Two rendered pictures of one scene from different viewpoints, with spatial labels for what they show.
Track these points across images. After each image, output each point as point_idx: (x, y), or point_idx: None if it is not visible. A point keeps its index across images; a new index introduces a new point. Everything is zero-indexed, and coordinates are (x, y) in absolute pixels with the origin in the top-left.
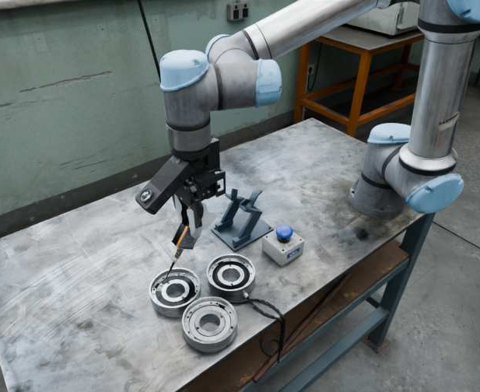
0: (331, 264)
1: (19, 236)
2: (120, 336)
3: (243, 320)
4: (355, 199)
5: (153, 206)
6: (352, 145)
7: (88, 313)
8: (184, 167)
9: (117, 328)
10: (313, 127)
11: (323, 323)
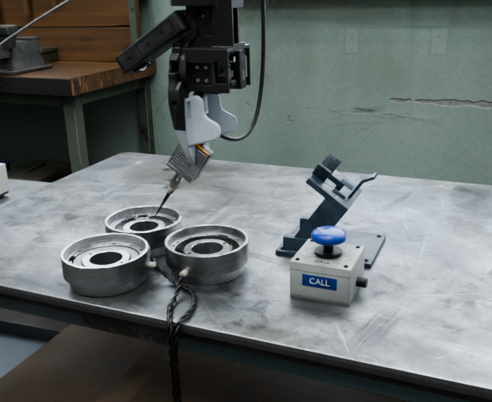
0: (360, 343)
1: (162, 158)
2: (65, 235)
3: (145, 295)
4: None
5: (122, 58)
6: None
7: (86, 213)
8: (167, 17)
9: (75, 230)
10: None
11: None
